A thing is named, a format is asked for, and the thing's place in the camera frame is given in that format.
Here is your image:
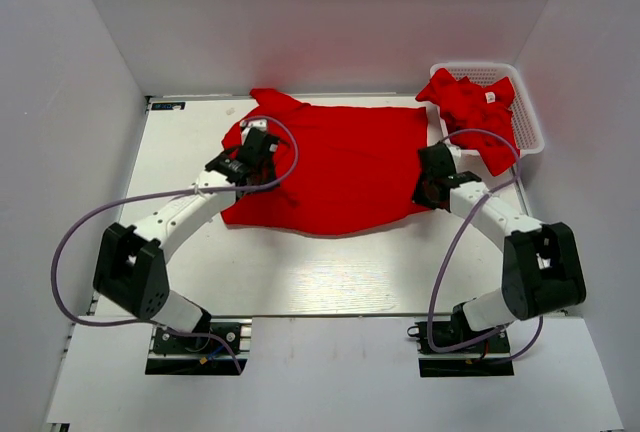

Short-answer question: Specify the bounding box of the red t shirt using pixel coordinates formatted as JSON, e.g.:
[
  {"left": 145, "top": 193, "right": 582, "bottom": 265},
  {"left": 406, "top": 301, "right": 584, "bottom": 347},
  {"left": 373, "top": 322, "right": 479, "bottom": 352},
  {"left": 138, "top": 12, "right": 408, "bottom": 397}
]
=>
[{"left": 221, "top": 88, "right": 428, "bottom": 236}]

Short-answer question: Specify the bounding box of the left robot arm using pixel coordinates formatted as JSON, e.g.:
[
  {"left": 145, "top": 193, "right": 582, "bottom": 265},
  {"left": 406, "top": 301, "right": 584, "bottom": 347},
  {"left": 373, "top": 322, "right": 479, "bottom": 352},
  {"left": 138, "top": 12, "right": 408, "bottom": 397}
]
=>
[{"left": 93, "top": 127, "right": 280, "bottom": 351}]

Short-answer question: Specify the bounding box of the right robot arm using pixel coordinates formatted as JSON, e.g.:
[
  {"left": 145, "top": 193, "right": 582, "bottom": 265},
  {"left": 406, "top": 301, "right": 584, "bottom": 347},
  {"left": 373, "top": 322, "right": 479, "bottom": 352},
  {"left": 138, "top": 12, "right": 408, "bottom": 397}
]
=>
[{"left": 413, "top": 142, "right": 586, "bottom": 353}]

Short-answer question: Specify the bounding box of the red t shirts pile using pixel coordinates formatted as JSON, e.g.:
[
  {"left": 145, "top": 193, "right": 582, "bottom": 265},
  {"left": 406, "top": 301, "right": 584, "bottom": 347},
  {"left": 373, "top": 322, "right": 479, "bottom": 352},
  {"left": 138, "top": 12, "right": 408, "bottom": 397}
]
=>
[{"left": 416, "top": 68, "right": 520, "bottom": 176}]

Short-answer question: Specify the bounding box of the white plastic basket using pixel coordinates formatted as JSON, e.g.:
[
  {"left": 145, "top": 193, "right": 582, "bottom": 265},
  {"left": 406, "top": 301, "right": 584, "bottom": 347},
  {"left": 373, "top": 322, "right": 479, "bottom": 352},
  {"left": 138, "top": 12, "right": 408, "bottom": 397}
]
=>
[{"left": 430, "top": 61, "right": 545, "bottom": 157}]

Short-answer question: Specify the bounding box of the blue table label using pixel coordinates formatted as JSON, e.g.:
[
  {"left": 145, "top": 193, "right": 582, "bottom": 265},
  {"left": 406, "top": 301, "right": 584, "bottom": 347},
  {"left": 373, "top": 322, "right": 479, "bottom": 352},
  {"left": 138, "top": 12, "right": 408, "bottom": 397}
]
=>
[{"left": 151, "top": 102, "right": 186, "bottom": 111}]

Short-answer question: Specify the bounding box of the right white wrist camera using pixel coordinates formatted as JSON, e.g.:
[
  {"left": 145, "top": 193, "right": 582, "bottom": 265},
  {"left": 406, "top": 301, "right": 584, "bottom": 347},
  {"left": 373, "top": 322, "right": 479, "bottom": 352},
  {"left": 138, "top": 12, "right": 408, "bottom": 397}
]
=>
[{"left": 448, "top": 146, "right": 463, "bottom": 165}]

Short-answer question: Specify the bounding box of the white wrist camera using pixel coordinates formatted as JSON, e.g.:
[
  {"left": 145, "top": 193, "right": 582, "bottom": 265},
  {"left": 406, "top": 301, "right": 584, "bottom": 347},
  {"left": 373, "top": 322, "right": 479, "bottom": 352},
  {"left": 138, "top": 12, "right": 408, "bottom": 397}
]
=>
[
  {"left": 448, "top": 146, "right": 463, "bottom": 165},
  {"left": 240, "top": 119, "right": 268, "bottom": 131}
]

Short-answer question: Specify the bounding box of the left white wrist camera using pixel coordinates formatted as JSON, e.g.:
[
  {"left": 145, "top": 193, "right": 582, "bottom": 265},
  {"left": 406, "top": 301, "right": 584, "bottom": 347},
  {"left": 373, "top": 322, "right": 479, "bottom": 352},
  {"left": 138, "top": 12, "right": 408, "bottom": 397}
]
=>
[{"left": 240, "top": 119, "right": 268, "bottom": 131}]

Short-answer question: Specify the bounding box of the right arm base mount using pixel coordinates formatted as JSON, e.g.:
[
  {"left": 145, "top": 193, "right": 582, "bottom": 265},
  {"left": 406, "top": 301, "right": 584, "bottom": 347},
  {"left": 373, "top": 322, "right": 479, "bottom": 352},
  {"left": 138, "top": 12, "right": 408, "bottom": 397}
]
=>
[{"left": 407, "top": 321, "right": 514, "bottom": 378}]

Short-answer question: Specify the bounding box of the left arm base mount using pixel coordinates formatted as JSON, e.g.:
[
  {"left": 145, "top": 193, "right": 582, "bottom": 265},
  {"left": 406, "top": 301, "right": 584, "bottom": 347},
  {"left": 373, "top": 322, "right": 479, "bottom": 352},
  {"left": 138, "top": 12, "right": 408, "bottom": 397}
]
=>
[{"left": 145, "top": 318, "right": 252, "bottom": 377}]

